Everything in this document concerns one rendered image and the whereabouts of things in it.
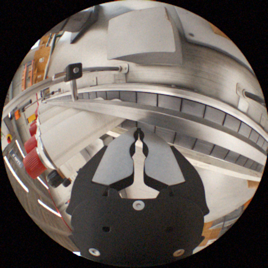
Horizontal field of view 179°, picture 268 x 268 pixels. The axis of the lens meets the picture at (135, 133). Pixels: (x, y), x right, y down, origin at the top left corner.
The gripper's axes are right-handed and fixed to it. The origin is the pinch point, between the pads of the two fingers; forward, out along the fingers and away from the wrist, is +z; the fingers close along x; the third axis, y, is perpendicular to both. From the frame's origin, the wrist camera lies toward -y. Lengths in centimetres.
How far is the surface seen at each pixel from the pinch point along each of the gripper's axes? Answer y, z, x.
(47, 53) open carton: -99, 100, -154
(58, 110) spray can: -1.2, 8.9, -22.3
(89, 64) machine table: -13.6, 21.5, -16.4
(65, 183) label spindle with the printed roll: 59, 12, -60
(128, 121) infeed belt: 2.6, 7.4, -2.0
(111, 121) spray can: 0.4, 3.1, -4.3
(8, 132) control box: -4, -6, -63
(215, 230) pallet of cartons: 245, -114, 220
